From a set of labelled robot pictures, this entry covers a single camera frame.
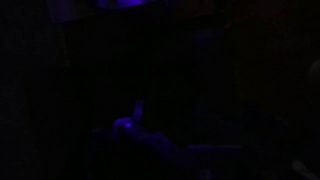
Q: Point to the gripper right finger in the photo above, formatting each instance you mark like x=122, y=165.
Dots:
x=266, y=146

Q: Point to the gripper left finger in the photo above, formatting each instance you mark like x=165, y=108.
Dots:
x=100, y=150

